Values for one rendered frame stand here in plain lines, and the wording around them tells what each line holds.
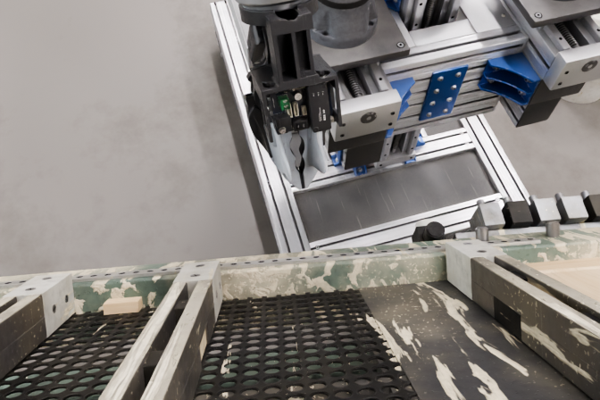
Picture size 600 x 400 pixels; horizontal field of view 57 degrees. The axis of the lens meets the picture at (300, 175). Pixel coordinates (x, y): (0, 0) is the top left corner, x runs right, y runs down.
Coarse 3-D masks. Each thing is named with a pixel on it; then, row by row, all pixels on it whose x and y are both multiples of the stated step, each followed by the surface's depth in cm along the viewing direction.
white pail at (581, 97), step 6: (594, 18) 206; (588, 84) 224; (594, 84) 223; (582, 90) 228; (588, 90) 227; (594, 90) 227; (564, 96) 234; (570, 96) 233; (576, 96) 232; (582, 96) 231; (588, 96) 231; (594, 96) 231; (576, 102) 234; (582, 102) 234; (588, 102) 234
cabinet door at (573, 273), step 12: (528, 264) 101; (540, 264) 100; (552, 264) 100; (564, 264) 99; (576, 264) 99; (588, 264) 98; (552, 276) 94; (564, 276) 93; (576, 276) 93; (588, 276) 92; (576, 288) 86; (588, 288) 86
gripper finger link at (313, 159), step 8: (304, 136) 59; (312, 136) 58; (320, 136) 57; (304, 144) 59; (312, 144) 59; (320, 144) 57; (304, 152) 60; (312, 152) 59; (320, 152) 57; (304, 160) 60; (312, 160) 60; (320, 160) 57; (304, 168) 61; (312, 168) 61; (320, 168) 58; (304, 176) 61; (312, 176) 62; (304, 184) 62
